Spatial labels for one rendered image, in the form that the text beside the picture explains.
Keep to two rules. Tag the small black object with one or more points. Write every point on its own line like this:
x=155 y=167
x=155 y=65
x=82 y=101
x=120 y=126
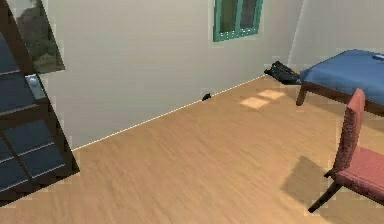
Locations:
x=206 y=97

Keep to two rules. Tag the black bag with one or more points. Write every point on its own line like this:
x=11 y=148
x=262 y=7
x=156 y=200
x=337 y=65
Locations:
x=282 y=72

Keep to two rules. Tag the teal framed window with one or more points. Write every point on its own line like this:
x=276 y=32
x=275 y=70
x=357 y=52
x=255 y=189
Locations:
x=237 y=17

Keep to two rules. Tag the small silver object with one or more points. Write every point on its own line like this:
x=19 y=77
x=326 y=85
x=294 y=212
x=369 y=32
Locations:
x=35 y=86

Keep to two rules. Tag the dark blue chest of drawers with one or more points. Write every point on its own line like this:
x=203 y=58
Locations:
x=26 y=140

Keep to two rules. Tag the framed landscape picture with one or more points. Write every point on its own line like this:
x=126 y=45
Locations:
x=38 y=40

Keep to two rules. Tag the pink upholstered chair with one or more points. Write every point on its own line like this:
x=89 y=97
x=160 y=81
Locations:
x=358 y=160

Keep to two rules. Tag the pale blue flat object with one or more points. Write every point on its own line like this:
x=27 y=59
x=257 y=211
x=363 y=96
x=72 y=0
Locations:
x=378 y=56

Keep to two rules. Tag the blue bed with wooden frame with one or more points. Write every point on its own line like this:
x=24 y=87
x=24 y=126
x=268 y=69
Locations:
x=350 y=71

